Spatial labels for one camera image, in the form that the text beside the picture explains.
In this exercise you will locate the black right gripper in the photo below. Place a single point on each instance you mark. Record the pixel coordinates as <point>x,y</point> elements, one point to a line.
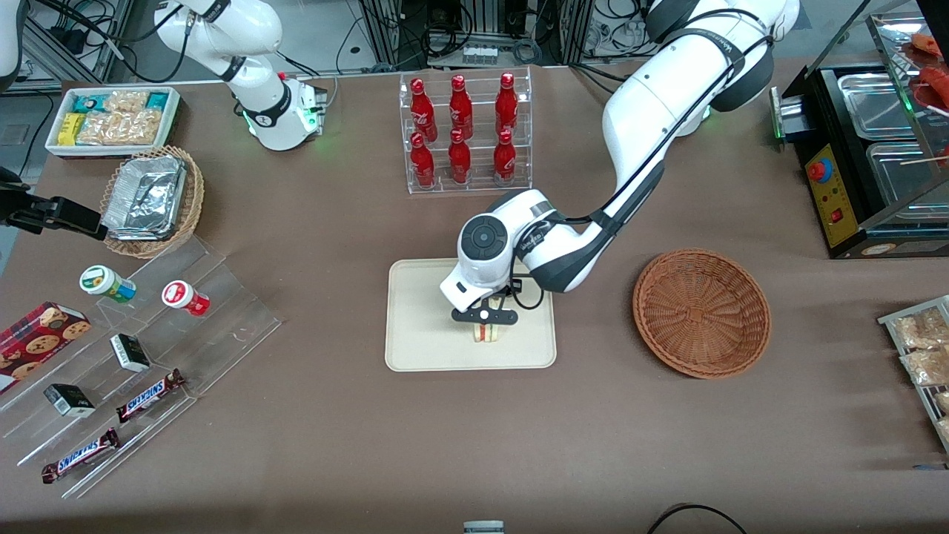
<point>46,213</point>

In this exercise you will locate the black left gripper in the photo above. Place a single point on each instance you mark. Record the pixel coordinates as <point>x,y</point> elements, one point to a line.
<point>504,291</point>

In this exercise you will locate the triangular sandwich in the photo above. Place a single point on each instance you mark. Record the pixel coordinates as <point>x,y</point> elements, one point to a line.
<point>489,335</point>

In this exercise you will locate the arm base connector block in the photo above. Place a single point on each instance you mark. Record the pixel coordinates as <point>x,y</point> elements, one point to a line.
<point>313,104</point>

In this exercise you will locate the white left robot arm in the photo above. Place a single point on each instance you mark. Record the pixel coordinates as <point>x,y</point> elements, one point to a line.
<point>645,111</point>

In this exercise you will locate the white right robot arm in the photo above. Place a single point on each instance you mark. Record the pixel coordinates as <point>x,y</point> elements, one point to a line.
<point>259,111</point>

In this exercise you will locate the beige plastic tray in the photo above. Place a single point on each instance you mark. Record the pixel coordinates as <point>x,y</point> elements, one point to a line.
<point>422,326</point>

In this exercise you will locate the light tan wicker basket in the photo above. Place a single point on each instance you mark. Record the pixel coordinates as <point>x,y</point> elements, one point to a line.
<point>191,215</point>

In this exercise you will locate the brown round wicker basket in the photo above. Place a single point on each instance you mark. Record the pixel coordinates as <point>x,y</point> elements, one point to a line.
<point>700,311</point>

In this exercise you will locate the green lid snack cup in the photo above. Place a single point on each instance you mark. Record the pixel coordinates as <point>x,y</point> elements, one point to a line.
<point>104,282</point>

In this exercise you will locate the aluminium foil container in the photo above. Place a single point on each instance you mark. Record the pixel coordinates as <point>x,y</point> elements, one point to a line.
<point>144,200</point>

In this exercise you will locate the white rectangular snack container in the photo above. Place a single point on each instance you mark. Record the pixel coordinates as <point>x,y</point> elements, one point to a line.
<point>104,151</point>

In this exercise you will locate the yellow snack packet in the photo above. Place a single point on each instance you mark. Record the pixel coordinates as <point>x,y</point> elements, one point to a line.
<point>70,130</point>

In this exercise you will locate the clear cracker snack bag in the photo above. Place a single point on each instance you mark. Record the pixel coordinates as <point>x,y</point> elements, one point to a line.
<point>98,128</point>
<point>141,127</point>
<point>944,430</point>
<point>126,101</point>
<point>943,402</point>
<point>919,330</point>
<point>927,367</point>

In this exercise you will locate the teal snack packet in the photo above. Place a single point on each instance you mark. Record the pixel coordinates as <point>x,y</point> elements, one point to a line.
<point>90,102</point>
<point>157,101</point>

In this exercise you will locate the red lid snack cup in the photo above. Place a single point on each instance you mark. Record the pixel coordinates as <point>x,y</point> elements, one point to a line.
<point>182,297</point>

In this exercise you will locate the red plaid cookie box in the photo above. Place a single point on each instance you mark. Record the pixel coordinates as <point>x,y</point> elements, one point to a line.
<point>37,341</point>

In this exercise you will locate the small black box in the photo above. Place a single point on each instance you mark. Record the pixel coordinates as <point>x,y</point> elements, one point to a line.
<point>130,353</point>
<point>69,400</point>

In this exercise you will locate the clear acrylic bottle rack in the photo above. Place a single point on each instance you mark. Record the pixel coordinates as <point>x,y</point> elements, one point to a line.
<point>482,190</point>

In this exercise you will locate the red cola bottle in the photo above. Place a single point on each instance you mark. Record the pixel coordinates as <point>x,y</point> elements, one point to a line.
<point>460,110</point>
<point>459,162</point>
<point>504,160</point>
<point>422,111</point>
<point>506,107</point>
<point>422,165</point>

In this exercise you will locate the clear acrylic step display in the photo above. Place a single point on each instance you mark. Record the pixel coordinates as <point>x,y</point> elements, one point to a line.
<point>222,326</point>

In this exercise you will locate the Snickers chocolate bar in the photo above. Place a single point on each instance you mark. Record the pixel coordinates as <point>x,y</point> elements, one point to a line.
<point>148,397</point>
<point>80,456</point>

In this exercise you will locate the grey device top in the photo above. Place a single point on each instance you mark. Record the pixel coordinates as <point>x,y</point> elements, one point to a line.
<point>483,528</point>

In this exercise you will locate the white power strip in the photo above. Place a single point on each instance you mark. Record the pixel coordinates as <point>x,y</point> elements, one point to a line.
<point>480,55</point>

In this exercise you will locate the red round knob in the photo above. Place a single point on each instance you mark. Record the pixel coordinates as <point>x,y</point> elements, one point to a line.
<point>819,170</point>

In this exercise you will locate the silver side box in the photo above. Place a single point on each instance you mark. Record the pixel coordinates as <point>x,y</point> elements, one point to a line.
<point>787,111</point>

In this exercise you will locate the stainless steel pan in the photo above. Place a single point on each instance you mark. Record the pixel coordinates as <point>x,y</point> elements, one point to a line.
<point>901,178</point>
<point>878,104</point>

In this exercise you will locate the black food warmer case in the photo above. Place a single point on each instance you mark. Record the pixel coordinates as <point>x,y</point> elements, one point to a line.
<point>934,248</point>

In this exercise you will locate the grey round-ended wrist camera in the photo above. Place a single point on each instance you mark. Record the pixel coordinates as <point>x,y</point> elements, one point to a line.
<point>467,316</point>

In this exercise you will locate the aluminium profile frame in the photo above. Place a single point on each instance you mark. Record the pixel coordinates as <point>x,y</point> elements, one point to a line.
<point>385,33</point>
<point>74,67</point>

